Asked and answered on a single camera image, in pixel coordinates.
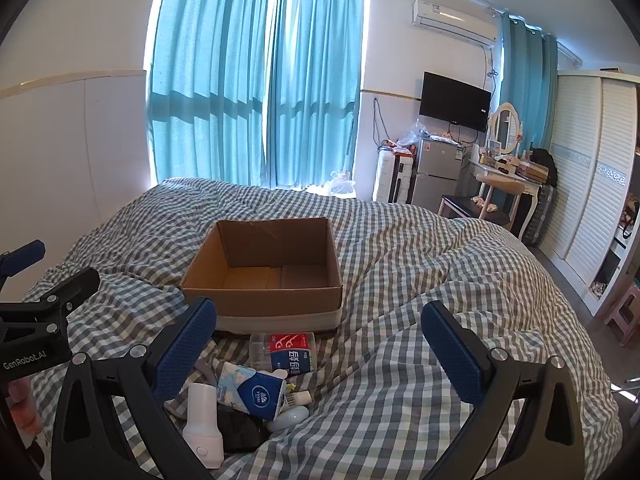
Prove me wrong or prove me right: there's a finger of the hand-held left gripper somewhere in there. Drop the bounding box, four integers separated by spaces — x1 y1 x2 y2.
0 267 101 341
0 239 46 291

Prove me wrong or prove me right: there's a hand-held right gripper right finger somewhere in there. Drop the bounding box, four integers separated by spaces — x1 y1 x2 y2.
421 301 587 480

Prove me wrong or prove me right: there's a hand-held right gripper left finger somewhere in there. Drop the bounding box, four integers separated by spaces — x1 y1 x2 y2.
50 297 218 480

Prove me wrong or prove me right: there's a blue white tissue pack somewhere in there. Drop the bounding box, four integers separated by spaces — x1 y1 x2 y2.
216 361 290 422

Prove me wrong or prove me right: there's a small white jar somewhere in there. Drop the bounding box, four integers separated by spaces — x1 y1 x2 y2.
181 382 225 470

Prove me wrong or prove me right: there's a black pouch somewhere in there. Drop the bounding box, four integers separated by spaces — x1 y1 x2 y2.
216 404 271 456

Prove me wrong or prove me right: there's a clear floss pick container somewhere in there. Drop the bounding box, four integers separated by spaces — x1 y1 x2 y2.
249 331 317 373

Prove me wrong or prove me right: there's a brown cardboard box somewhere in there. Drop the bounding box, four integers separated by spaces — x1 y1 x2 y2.
180 217 344 333

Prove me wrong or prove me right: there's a person's left hand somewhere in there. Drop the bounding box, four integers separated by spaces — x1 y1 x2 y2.
7 379 37 431

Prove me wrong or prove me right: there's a grey checked blanket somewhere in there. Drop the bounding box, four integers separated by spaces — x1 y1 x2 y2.
22 176 626 480

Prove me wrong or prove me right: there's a wooden chair black seat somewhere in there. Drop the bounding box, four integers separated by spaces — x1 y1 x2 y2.
437 172 526 233

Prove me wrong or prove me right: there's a dark striped suitcase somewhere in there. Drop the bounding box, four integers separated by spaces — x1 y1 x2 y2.
522 185 556 247

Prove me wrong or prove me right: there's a pink plastic stool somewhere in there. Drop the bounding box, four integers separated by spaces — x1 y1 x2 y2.
604 282 640 348

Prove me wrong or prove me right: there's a silver small fridge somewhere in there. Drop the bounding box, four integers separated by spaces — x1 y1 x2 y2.
410 137 471 211

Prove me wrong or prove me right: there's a white dressing table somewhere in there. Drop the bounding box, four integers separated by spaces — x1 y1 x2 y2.
467 157 543 241

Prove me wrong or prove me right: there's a white suitcase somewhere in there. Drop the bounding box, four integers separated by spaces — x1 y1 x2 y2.
372 152 416 205

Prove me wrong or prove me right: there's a wooden box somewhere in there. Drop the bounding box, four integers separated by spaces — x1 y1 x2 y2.
515 160 548 183

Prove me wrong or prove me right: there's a clear plastic bag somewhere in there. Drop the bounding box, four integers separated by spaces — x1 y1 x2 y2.
320 170 358 198
397 119 433 148

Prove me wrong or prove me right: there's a black bag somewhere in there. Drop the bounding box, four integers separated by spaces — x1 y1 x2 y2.
530 147 558 186

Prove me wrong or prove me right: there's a red package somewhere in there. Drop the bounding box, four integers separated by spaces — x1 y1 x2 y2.
380 140 414 159

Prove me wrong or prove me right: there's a white slatted wardrobe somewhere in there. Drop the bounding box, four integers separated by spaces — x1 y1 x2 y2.
537 67 640 316

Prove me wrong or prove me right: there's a white oval vanity mirror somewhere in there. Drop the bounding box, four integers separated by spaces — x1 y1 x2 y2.
487 102 523 156

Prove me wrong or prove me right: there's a teal curtain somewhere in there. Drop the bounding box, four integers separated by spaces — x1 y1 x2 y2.
262 0 368 191
500 12 560 161
145 0 271 191

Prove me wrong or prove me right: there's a white air conditioner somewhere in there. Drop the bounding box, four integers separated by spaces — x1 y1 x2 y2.
411 0 500 45

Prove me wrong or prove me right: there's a dark wall cable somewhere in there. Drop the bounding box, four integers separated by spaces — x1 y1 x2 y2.
372 97 388 148

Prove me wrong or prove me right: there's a black wall television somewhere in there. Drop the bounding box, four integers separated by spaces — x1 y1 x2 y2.
418 71 492 133

